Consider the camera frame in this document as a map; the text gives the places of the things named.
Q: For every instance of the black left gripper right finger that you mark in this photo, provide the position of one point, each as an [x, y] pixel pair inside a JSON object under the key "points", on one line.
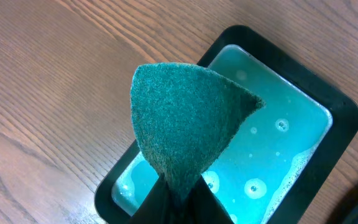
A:
{"points": [[205, 207]]}

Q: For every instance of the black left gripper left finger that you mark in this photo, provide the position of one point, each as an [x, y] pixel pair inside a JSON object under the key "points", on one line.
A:
{"points": [[155, 209]]}

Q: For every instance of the green scouring pad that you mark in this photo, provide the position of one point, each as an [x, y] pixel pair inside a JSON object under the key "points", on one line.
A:
{"points": [[183, 117]]}

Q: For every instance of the black rectangular soap water tray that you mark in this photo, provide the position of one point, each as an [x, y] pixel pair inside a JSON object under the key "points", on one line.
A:
{"points": [[280, 156]]}

